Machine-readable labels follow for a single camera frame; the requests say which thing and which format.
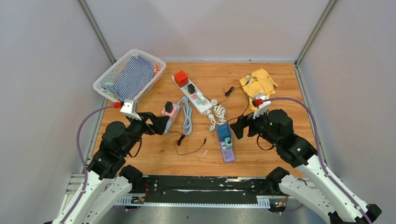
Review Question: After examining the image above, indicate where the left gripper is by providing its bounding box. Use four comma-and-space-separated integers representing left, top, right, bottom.
121, 111, 169, 155

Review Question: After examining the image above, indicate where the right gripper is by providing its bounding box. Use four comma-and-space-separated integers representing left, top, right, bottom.
230, 106, 280, 147

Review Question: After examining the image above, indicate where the small black power adapter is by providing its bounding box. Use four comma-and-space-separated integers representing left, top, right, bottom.
164, 101, 173, 113

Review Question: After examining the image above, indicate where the pink cube socket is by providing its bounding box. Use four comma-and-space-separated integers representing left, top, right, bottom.
162, 105, 179, 122

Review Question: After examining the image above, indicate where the blue cube socket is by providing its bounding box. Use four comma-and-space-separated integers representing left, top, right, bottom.
217, 124, 231, 142

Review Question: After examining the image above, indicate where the teal charger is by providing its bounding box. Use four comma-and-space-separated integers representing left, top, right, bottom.
224, 137, 233, 149

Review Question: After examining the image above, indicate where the purple power bank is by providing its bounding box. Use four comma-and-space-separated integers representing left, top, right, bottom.
219, 142, 235, 163

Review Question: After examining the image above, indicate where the white colourful power strip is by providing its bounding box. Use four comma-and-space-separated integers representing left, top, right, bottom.
171, 77, 213, 115

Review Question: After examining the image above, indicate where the red cube socket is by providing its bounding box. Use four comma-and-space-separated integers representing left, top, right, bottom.
173, 70, 189, 88

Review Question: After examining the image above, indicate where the white square adapter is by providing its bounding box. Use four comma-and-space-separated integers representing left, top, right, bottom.
196, 92, 206, 103

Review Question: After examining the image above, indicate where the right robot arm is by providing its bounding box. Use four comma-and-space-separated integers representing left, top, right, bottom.
231, 109, 382, 224

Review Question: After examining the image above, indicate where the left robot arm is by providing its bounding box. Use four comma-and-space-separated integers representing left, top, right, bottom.
52, 112, 169, 224

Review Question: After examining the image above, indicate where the yellow cloth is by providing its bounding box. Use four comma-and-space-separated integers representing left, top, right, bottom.
239, 69, 278, 111

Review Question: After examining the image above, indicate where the white plastic basket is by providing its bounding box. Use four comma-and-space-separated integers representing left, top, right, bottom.
93, 49, 166, 102

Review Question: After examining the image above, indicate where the striped cloth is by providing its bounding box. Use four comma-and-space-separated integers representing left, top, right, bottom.
101, 55, 157, 101

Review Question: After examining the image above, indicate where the white adapter with coiled cable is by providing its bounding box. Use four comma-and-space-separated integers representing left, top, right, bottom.
211, 99, 226, 125

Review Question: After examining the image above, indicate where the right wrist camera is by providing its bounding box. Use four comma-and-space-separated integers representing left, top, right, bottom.
252, 93, 271, 119

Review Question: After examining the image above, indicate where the thin black usb cable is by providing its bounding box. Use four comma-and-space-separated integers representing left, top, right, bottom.
165, 122, 207, 156

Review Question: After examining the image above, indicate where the light blue coiled cable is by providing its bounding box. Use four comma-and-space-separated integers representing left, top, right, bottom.
177, 96, 194, 136

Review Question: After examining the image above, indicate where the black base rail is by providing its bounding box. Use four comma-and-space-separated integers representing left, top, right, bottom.
117, 175, 289, 209

